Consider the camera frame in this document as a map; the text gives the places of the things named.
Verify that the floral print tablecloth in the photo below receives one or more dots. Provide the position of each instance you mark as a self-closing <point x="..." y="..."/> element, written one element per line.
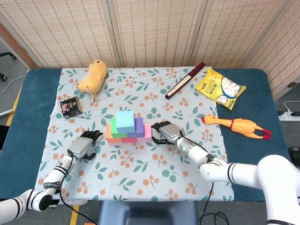
<point x="117" y="168"/>

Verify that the bamboo folding screen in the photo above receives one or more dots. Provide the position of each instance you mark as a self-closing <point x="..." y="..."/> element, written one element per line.
<point x="159" y="32"/>

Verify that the dark red long box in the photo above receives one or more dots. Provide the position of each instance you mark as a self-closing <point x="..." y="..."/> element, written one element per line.
<point x="185" y="80"/>

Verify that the black office chair base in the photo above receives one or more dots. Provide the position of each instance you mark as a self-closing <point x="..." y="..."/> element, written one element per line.
<point x="7" y="55"/>

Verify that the yellow cotton ball bag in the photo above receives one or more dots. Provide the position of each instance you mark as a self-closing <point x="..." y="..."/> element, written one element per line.
<point x="218" y="89"/>

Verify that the orange cube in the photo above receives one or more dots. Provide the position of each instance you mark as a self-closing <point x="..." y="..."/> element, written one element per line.
<point x="109" y="136"/>

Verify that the red cube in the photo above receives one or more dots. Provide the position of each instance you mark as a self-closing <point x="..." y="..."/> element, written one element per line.
<point x="129" y="140"/>

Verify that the green cube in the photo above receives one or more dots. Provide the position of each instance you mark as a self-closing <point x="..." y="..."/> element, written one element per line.
<point x="113" y="127"/>

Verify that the black box beside table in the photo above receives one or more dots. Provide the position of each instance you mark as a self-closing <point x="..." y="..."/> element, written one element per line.
<point x="3" y="138"/>

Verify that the white power strip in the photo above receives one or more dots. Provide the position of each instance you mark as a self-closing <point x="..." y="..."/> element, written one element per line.
<point x="289" y="116"/>

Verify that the pink cube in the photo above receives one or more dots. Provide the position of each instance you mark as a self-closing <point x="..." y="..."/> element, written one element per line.
<point x="147" y="134"/>

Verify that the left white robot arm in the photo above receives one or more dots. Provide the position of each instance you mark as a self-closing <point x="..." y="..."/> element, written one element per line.
<point x="35" y="189"/>

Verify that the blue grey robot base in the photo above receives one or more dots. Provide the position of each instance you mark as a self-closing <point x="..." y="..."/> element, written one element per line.
<point x="147" y="213"/>

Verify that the purple cube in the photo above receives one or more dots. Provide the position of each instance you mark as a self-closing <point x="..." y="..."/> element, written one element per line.
<point x="139" y="130"/>

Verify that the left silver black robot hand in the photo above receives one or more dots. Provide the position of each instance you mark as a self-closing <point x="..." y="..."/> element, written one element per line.
<point x="80" y="145"/>

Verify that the light blue cube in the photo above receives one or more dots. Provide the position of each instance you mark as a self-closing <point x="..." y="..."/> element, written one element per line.
<point x="125" y="120"/>

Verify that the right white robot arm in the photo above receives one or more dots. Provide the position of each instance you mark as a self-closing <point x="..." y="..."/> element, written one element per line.
<point x="246" y="173"/>

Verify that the yellow plush pig toy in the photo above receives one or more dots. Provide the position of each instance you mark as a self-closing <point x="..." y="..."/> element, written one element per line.
<point x="92" y="78"/>

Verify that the yellow rubber chicken toy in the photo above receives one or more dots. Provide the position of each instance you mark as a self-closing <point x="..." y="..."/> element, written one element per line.
<point x="239" y="125"/>

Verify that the dark teal table padding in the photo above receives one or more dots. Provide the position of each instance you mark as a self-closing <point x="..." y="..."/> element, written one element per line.
<point x="30" y="93"/>

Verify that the black tin can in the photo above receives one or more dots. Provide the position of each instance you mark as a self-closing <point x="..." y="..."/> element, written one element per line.
<point x="71" y="107"/>

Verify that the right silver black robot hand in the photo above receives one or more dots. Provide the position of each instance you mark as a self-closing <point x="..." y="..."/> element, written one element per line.
<point x="171" y="132"/>

